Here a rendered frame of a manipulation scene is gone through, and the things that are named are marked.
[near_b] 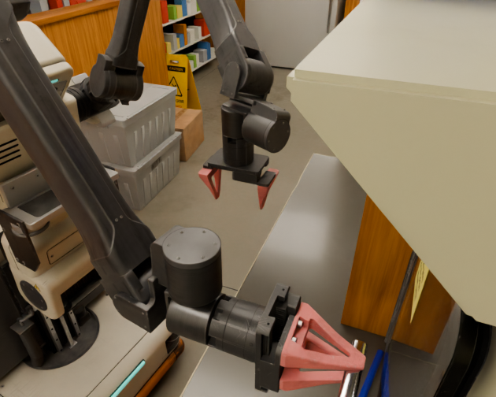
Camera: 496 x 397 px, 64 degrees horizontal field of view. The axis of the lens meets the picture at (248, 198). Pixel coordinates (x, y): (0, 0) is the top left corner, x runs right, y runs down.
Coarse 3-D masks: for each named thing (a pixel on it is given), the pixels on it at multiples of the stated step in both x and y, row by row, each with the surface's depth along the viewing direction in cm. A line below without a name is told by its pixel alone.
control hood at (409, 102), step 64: (384, 0) 28; (448, 0) 28; (320, 64) 15; (384, 64) 15; (448, 64) 15; (320, 128) 15; (384, 128) 14; (448, 128) 13; (384, 192) 16; (448, 192) 15; (448, 256) 16
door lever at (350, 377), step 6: (354, 342) 40; (360, 342) 40; (360, 348) 39; (366, 348) 40; (348, 372) 37; (354, 372) 37; (360, 372) 37; (342, 378) 37; (348, 378) 37; (354, 378) 37; (360, 378) 37; (342, 384) 36; (348, 384) 36; (354, 384) 36; (342, 390) 36; (348, 390) 36; (354, 390) 36; (342, 396) 35; (348, 396) 35; (354, 396) 35
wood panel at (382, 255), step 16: (368, 208) 59; (368, 224) 61; (384, 224) 60; (368, 240) 62; (384, 240) 61; (400, 240) 60; (368, 256) 64; (384, 256) 63; (400, 256) 61; (352, 272) 67; (368, 272) 65; (384, 272) 64; (400, 272) 63; (352, 288) 69; (368, 288) 67; (384, 288) 66; (400, 288) 65; (352, 304) 71; (368, 304) 69; (384, 304) 68; (352, 320) 73; (368, 320) 71; (384, 320) 70
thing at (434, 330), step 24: (408, 288) 51; (432, 288) 32; (408, 312) 45; (432, 312) 29; (456, 312) 22; (408, 336) 39; (432, 336) 27; (456, 336) 20; (384, 360) 60; (408, 360) 35; (432, 360) 25; (456, 360) 20; (384, 384) 51; (408, 384) 32; (432, 384) 23; (456, 384) 21
